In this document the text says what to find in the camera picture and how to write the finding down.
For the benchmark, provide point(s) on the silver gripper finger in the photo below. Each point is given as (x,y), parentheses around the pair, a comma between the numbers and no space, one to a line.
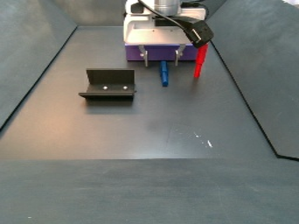
(178,53)
(142,54)

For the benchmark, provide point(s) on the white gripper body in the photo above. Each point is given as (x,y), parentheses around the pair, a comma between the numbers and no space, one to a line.
(148,29)

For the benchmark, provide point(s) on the blue peg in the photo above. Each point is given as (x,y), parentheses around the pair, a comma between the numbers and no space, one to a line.
(164,73)

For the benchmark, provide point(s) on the black angle fixture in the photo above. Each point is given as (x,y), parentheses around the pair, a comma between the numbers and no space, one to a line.
(109,83)

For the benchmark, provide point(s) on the purple base block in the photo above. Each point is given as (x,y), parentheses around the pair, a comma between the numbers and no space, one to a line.
(160,52)

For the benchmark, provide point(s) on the red peg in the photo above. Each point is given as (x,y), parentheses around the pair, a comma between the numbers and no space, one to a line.
(198,61)

